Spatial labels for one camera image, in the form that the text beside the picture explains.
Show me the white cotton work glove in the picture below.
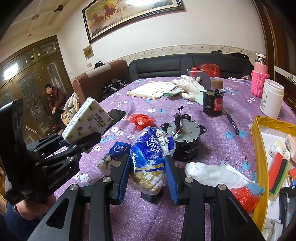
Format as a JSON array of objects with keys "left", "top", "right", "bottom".
[{"left": 163, "top": 75, "right": 208, "bottom": 102}]

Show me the white plastic jar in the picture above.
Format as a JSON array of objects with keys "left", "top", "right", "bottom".
[{"left": 260, "top": 79, "right": 285, "bottom": 119}]

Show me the white flat box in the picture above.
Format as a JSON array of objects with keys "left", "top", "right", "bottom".
[{"left": 274, "top": 66, "right": 292, "bottom": 76}]

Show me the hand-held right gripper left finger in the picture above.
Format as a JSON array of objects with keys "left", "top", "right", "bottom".
[{"left": 28, "top": 154, "right": 133, "bottom": 241}]

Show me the black power adapter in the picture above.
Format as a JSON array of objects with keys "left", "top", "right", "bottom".
[{"left": 141, "top": 191, "right": 163, "bottom": 204}]

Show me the multicolour sponge pack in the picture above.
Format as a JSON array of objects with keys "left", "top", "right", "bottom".
[{"left": 268, "top": 153, "right": 291, "bottom": 200}]

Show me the purple floral tablecloth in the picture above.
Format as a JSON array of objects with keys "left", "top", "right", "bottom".
[{"left": 54, "top": 76, "right": 296, "bottom": 241}]

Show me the pink packet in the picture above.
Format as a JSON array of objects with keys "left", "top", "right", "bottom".
[{"left": 285, "top": 134, "right": 296, "bottom": 163}]

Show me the black sofa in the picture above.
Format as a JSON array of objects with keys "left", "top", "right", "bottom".
[{"left": 128, "top": 54, "right": 257, "bottom": 85}]

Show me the large red plastic bag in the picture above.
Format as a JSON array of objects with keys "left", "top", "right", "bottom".
[{"left": 196, "top": 63, "right": 221, "bottom": 78}]

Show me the framed painting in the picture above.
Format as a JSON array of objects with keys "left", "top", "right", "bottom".
[{"left": 82, "top": 0, "right": 185, "bottom": 44}]

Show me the black ink bottle with cork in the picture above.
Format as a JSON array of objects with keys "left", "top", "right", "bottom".
[{"left": 203, "top": 79, "right": 225, "bottom": 117}]

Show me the person's left forearm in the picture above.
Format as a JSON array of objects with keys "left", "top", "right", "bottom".
[{"left": 5, "top": 193, "right": 57, "bottom": 240}]

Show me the open paper booklet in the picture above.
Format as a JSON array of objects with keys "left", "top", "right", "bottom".
[{"left": 126, "top": 81, "right": 178, "bottom": 100}]

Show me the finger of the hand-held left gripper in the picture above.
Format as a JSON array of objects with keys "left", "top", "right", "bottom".
[
  {"left": 26, "top": 133, "right": 70, "bottom": 155},
  {"left": 36, "top": 132, "right": 102, "bottom": 166}
]

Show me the yellow wall plaque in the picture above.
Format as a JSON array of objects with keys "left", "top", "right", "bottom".
[{"left": 83, "top": 45, "right": 95, "bottom": 58}]

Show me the black pen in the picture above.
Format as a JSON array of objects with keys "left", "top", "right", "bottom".
[{"left": 223, "top": 109, "right": 240, "bottom": 135}]

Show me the beige coat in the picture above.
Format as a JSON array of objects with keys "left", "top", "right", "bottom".
[{"left": 60, "top": 91, "right": 81, "bottom": 127}]

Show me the grey grinding disc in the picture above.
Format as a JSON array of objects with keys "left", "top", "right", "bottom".
[{"left": 194, "top": 72, "right": 211, "bottom": 90}]

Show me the pink knit sleeved bottle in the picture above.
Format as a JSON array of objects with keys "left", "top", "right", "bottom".
[{"left": 251, "top": 53, "right": 270, "bottom": 98}]

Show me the grey electric motor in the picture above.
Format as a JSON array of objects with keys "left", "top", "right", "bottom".
[{"left": 160, "top": 106, "right": 206, "bottom": 162}]

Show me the small blue tissue pack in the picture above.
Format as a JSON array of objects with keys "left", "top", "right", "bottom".
[{"left": 109, "top": 141, "right": 132, "bottom": 156}]

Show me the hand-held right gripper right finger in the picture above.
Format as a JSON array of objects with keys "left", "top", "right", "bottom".
[{"left": 163, "top": 155, "right": 265, "bottom": 241}]

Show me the blue cloth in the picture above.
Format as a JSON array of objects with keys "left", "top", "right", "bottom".
[{"left": 247, "top": 182, "right": 265, "bottom": 195}]

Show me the brown armchair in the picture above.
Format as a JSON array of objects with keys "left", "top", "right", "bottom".
[{"left": 72, "top": 60, "right": 128, "bottom": 109}]

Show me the white cloth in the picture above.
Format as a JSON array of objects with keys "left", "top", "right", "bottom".
[{"left": 184, "top": 162, "right": 253, "bottom": 189}]

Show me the floral white tissue pack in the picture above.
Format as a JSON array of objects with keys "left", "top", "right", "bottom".
[{"left": 97, "top": 152, "right": 122, "bottom": 176}]

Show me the clear plastic cup red rim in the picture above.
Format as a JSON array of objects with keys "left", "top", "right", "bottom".
[{"left": 187, "top": 68, "right": 204, "bottom": 79}]

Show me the black packet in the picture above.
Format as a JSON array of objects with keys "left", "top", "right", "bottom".
[{"left": 279, "top": 186, "right": 296, "bottom": 229}]

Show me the yellow rimmed white tray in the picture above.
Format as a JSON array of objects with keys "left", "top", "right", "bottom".
[{"left": 251, "top": 116, "right": 296, "bottom": 232}]

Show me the small red plastic bag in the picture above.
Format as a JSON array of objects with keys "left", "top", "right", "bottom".
[
  {"left": 126, "top": 113, "right": 155, "bottom": 131},
  {"left": 229, "top": 186, "right": 260, "bottom": 215}
]

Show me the black equipment pile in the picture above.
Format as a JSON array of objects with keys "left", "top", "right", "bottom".
[{"left": 103, "top": 79, "right": 129, "bottom": 93}]

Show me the large blue tissue bag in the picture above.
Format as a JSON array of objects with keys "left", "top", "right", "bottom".
[{"left": 129, "top": 126, "right": 177, "bottom": 194}]

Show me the white plastic bag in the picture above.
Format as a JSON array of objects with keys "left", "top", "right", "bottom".
[{"left": 264, "top": 218, "right": 284, "bottom": 241}]

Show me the black smartphone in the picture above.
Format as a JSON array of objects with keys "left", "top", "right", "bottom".
[{"left": 102, "top": 108, "right": 127, "bottom": 136}]

